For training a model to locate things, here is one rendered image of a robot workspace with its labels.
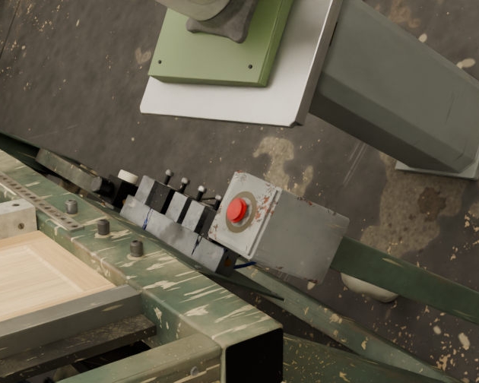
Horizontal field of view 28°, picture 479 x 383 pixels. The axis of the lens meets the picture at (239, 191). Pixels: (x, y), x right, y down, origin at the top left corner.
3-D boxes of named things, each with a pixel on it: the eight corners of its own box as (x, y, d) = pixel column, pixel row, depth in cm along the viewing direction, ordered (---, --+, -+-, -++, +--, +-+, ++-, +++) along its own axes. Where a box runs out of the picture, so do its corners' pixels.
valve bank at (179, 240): (314, 235, 186) (226, 198, 171) (284, 302, 186) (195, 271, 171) (178, 169, 224) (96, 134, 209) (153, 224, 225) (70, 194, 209)
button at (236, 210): (256, 205, 147) (247, 200, 146) (245, 229, 147) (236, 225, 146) (241, 197, 150) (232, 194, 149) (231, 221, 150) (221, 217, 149)
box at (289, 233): (355, 220, 155) (280, 187, 144) (325, 287, 156) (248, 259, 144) (308, 200, 164) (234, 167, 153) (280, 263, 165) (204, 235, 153)
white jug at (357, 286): (411, 273, 238) (362, 252, 225) (395, 308, 238) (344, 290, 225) (384, 260, 246) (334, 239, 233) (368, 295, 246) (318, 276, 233)
